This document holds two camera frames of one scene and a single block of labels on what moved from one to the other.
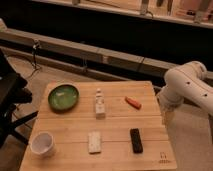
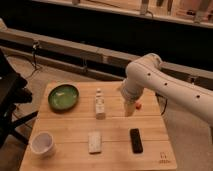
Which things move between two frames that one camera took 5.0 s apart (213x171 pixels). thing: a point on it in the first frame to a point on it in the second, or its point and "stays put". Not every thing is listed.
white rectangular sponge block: (94, 143) stays put
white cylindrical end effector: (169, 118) to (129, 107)
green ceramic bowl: (63, 97) stays put
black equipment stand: (13, 92) stays put
